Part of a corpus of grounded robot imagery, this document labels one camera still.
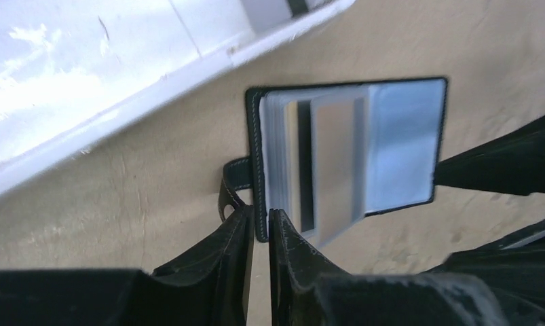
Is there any white rectangular tray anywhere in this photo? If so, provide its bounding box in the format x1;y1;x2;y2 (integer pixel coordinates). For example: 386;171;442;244
0;1;352;196

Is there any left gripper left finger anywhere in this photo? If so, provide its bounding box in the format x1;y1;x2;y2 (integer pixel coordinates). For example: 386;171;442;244
0;206;253;325

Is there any black leather card holder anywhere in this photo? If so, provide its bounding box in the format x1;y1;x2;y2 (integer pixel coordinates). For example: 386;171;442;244
218;77;448;244

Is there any gold credit card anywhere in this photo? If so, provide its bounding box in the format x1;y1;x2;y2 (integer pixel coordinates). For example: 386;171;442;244
312;94;367;247
285;101;314;233

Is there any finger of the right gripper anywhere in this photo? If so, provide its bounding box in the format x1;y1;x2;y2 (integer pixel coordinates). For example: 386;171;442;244
434;115;545;196
431;219;545;325

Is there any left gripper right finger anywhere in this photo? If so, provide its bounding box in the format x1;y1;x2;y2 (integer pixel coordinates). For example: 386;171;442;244
269;209;508;325

